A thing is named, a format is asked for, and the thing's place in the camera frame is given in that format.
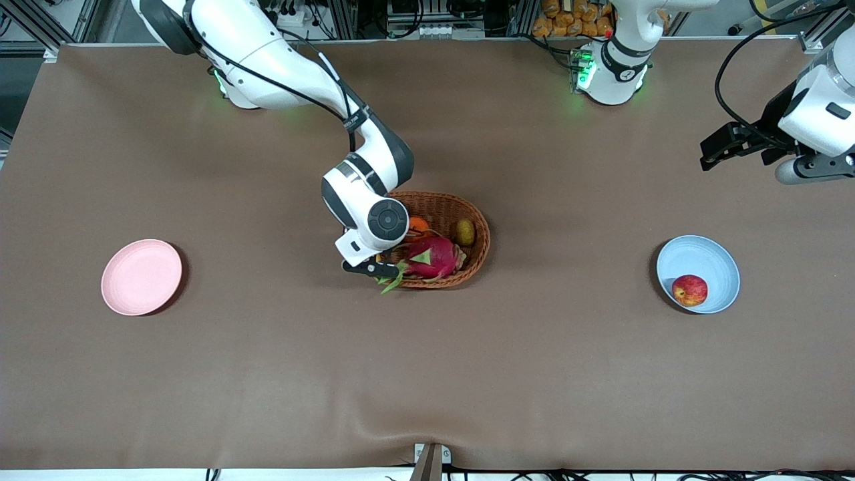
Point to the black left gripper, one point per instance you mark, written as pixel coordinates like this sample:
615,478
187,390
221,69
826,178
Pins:
773,125

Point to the red yellow apple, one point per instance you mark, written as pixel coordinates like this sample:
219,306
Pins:
690,290

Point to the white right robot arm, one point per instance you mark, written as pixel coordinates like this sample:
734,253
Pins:
267,60

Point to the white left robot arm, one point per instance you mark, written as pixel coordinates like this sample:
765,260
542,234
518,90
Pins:
618,67

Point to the blue bowl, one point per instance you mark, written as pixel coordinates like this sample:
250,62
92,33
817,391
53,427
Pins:
701,257

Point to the pile of orange toy breads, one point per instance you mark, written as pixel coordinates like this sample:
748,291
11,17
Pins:
568,17

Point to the brown wicker basket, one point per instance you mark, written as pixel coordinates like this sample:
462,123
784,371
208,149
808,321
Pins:
461,207

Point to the brown-green kiwi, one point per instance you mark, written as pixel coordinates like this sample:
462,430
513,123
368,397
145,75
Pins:
465,232

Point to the white connector block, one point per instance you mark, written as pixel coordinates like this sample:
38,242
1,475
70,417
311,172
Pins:
435,31

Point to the pink dragon fruit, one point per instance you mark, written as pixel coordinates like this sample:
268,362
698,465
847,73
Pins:
434,259

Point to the orange mandarin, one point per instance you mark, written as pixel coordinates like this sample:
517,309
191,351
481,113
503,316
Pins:
419,226

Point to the brown table cover cloth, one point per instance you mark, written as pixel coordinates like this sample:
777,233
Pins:
427,367

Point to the white power strip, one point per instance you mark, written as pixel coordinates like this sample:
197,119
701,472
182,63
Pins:
294,17

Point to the pink plate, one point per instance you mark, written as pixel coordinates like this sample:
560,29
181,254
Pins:
140,277

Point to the metal table edge bracket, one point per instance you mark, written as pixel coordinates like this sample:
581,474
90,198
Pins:
432,464

